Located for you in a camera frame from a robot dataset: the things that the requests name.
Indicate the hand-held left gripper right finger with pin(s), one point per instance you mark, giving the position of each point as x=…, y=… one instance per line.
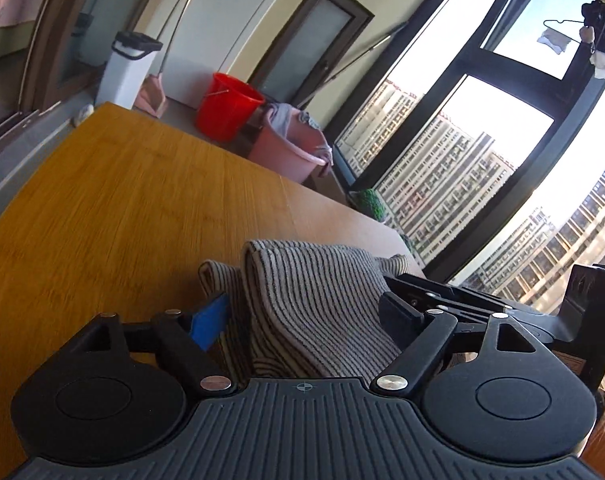
x=400, y=316

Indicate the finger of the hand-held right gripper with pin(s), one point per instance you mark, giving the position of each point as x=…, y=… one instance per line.
x=432, y=291

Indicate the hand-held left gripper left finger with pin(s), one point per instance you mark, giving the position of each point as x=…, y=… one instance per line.
x=210, y=320

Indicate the striped knit sweater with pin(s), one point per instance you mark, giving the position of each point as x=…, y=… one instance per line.
x=302, y=300

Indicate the apartment buildings outside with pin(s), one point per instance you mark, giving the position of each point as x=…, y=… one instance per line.
x=442, y=180

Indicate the pink rag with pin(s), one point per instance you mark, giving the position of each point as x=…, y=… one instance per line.
x=323, y=160

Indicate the pink plastic basin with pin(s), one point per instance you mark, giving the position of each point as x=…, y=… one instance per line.
x=282, y=157

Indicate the grey cloth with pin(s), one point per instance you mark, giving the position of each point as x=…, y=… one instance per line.
x=281, y=120

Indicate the red plastic bucket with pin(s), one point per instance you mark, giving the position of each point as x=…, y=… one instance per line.
x=225, y=107

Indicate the pink dustpan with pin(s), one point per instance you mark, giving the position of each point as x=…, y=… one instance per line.
x=151, y=96

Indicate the metal mop pole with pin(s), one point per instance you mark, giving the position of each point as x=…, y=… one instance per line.
x=355, y=62

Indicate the white pink slippers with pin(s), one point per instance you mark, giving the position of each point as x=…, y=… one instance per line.
x=82, y=114

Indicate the white mop bucket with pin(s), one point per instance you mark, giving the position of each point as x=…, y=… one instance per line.
x=125, y=75

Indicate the small white hanging cloth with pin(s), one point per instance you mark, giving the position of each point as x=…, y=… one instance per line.
x=554, y=42

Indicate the brown frosted glass door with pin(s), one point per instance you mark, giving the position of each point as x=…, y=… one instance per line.
x=312, y=35

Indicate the brown framed sliding glass door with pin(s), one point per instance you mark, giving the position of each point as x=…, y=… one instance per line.
x=45, y=45

